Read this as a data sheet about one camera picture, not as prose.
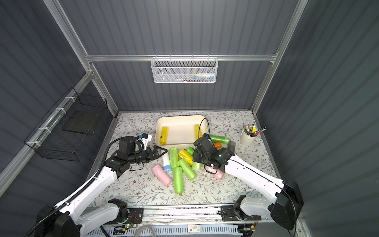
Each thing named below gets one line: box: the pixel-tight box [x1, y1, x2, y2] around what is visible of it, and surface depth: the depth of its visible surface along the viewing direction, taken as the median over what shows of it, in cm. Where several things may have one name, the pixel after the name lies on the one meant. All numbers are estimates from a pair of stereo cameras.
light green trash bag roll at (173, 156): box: [168, 147, 180, 170], surface depth 93 cm
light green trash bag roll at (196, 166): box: [191, 161, 202, 171], surface depth 74 cm
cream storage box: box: [154, 115, 210, 151], surface depth 110 cm
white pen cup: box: [239, 119, 267, 146], surface depth 98 cm
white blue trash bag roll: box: [162, 151, 173, 174], surface depth 89 cm
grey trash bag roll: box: [227, 140, 236, 153], surface depth 100 cm
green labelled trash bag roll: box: [186, 146, 194, 157], surface depth 96 cm
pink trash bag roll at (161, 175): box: [151, 164, 172, 187], surface depth 86 cm
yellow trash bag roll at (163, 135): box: [159, 126, 169, 145], surface depth 103 cm
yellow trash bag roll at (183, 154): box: [178, 149, 193, 167], surface depth 93 cm
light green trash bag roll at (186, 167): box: [178, 158, 197, 181], surface depth 88 cm
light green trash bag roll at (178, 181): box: [172, 166, 184, 195], surface depth 84 cm
